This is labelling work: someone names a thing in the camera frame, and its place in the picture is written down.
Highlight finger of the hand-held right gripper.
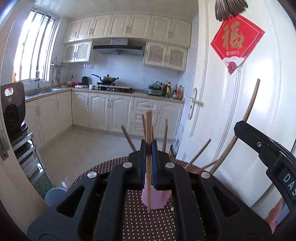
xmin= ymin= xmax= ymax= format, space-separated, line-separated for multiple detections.
xmin=233 ymin=120 xmax=284 ymax=166

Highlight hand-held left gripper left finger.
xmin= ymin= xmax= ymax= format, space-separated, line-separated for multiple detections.
xmin=26 ymin=139 xmax=148 ymax=241

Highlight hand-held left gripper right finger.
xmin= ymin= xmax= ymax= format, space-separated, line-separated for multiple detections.
xmin=151 ymin=139 xmax=272 ymax=241

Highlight pink cylindrical cup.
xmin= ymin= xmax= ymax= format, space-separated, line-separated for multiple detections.
xmin=141 ymin=176 xmax=173 ymax=210

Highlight person's right hand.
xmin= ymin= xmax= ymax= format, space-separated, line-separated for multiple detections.
xmin=264 ymin=198 xmax=289 ymax=234

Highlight white leaning board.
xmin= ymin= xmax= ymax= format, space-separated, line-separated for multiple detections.
xmin=170 ymin=128 xmax=184 ymax=159

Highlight white door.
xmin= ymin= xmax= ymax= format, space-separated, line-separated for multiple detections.
xmin=176 ymin=0 xmax=296 ymax=207

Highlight brown polka-dot round table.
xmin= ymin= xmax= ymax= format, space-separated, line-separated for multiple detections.
xmin=67 ymin=156 xmax=232 ymax=241

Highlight cream lower kitchen cabinets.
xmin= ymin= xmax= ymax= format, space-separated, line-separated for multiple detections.
xmin=24 ymin=89 xmax=185 ymax=149

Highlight cream kitchen cabinets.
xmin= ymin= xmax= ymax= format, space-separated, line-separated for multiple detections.
xmin=62 ymin=13 xmax=192 ymax=49
xmin=24 ymin=89 xmax=185 ymax=149

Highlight green electric cooking pot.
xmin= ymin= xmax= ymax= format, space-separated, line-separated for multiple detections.
xmin=147 ymin=81 xmax=163 ymax=95

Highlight row of condiment bottles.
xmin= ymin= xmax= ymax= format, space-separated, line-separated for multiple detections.
xmin=162 ymin=81 xmax=185 ymax=100

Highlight gas stove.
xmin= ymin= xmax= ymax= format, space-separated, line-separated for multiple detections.
xmin=95 ymin=85 xmax=135 ymax=93

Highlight light blue round stool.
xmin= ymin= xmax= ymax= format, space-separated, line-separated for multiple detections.
xmin=45 ymin=187 xmax=67 ymax=208

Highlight black wok with lid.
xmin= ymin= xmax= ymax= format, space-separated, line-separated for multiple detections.
xmin=91 ymin=74 xmax=119 ymax=84

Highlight red paper door decoration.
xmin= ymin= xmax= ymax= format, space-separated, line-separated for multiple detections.
xmin=210 ymin=14 xmax=265 ymax=76

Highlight cream lattice door cabinet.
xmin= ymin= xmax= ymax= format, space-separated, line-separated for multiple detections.
xmin=62 ymin=40 xmax=92 ymax=63
xmin=144 ymin=41 xmax=188 ymax=72

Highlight metal shelf rack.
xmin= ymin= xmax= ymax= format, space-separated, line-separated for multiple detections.
xmin=11 ymin=132 xmax=45 ymax=183

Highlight black range hood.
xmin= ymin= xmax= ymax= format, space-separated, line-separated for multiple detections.
xmin=92 ymin=38 xmax=145 ymax=56

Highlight steel kitchen sink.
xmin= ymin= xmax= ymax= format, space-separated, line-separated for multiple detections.
xmin=25 ymin=88 xmax=63 ymax=97

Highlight brown hanging fan ornament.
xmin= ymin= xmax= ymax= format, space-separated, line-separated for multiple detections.
xmin=215 ymin=0 xmax=249 ymax=21

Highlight cream upper kitchen cabinets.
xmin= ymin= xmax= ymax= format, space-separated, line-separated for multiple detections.
xmin=62 ymin=13 xmax=192 ymax=49

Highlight black kitchen appliance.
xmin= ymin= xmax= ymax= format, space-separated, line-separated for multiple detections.
xmin=0 ymin=82 xmax=26 ymax=139

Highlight barred window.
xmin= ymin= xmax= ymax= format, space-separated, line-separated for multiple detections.
xmin=13 ymin=8 xmax=58 ymax=82

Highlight metal door handle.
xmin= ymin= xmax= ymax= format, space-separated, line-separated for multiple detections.
xmin=187 ymin=88 xmax=204 ymax=120

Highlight wall utensil rack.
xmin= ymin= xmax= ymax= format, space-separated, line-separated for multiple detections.
xmin=50 ymin=57 xmax=67 ymax=85

